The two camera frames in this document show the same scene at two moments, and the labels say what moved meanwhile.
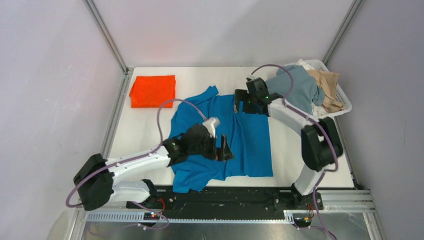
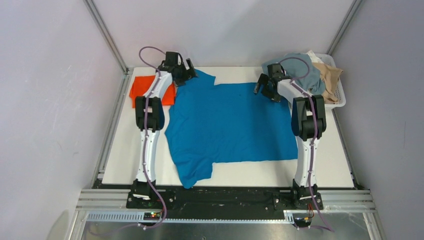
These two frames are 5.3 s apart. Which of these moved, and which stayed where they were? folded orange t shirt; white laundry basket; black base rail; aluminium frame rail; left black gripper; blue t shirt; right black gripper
Moved: right black gripper; white laundry basket; blue t shirt; left black gripper
Stayed: black base rail; folded orange t shirt; aluminium frame rail
